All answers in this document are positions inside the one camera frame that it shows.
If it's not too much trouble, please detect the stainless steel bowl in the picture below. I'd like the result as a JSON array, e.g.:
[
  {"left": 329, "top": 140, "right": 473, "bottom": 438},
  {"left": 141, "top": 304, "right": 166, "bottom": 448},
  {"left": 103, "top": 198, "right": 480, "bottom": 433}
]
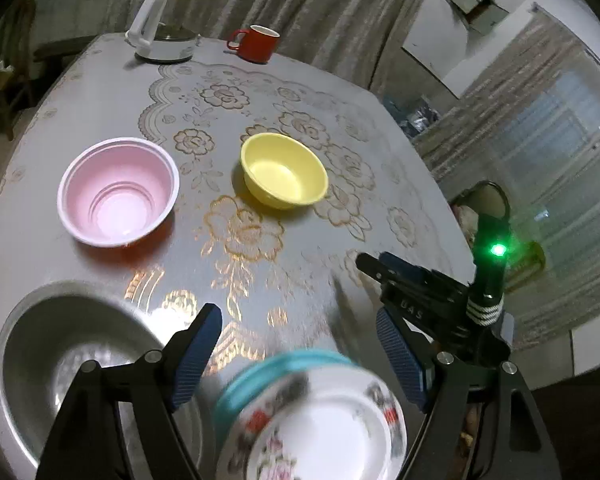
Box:
[{"left": 0, "top": 281, "right": 188, "bottom": 479}]

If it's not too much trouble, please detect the yellow bowl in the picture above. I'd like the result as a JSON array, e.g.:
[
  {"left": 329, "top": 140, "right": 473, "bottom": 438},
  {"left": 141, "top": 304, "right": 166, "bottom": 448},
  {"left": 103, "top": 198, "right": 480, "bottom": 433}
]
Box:
[{"left": 240, "top": 132, "right": 329, "bottom": 210}]

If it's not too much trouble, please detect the turquoise round plate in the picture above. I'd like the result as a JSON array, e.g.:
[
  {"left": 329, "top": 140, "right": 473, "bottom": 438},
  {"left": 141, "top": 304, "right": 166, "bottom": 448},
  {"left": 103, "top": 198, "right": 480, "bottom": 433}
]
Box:
[{"left": 213, "top": 349, "right": 353, "bottom": 445}]

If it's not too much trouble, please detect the large white patterned plate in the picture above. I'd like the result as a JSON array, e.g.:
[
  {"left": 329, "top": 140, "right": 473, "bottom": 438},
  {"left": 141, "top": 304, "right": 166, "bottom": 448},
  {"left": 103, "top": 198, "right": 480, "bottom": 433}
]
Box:
[{"left": 215, "top": 363, "right": 408, "bottom": 479}]

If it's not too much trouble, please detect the white oval rose dish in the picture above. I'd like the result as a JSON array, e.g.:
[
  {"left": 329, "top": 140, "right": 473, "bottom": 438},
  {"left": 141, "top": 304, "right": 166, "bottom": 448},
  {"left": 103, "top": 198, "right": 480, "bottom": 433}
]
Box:
[{"left": 245, "top": 394, "right": 391, "bottom": 479}]

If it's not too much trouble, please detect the red plastic bowl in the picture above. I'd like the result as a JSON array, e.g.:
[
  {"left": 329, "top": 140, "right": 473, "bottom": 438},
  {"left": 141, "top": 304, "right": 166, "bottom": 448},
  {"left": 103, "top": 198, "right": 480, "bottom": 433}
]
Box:
[{"left": 56, "top": 136, "right": 180, "bottom": 248}]

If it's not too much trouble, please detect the person right hand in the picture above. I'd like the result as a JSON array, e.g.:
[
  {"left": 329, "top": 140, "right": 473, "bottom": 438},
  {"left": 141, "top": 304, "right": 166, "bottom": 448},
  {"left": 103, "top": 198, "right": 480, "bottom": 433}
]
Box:
[{"left": 458, "top": 403, "right": 483, "bottom": 479}]

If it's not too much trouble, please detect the upholstered chair right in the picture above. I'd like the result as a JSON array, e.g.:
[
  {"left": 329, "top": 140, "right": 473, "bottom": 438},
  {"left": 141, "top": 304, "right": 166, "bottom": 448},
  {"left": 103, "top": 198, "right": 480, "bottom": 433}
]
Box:
[{"left": 449, "top": 180, "right": 510, "bottom": 248}]

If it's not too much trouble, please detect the right window curtain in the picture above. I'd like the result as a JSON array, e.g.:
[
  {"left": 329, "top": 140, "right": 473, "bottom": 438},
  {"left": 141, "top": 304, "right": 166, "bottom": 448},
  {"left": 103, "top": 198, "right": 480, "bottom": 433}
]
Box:
[{"left": 414, "top": 12, "right": 600, "bottom": 350}]

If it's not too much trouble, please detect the beige curtain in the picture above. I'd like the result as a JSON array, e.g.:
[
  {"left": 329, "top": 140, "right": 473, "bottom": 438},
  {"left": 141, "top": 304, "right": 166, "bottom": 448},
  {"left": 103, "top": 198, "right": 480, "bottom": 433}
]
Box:
[{"left": 104, "top": 0, "right": 424, "bottom": 96}]

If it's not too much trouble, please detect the red mug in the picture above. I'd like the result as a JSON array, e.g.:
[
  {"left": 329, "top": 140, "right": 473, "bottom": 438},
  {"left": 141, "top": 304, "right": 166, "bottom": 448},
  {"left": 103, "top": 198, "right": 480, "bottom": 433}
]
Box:
[{"left": 226, "top": 25, "right": 280, "bottom": 64}]

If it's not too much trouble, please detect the white electric kettle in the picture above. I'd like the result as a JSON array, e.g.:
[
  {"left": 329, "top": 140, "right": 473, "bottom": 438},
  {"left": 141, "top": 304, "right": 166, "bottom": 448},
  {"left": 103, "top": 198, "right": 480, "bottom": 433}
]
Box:
[{"left": 125, "top": 0, "right": 199, "bottom": 64}]

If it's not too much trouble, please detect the dark wooden bench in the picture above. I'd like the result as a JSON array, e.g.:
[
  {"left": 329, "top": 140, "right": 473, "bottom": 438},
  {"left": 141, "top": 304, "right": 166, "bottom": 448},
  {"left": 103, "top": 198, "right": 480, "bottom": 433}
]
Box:
[{"left": 33, "top": 36, "right": 95, "bottom": 65}]

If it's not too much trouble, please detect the wooden chair left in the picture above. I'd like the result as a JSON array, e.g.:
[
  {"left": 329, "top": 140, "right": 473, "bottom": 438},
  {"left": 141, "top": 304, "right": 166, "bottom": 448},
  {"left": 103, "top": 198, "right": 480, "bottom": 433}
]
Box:
[{"left": 0, "top": 0, "right": 36, "bottom": 141}]

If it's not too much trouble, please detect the wall electrical box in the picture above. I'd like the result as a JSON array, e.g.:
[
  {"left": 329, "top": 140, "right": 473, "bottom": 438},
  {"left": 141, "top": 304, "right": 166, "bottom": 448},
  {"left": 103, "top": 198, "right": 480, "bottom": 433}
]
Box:
[{"left": 445, "top": 0, "right": 509, "bottom": 36}]

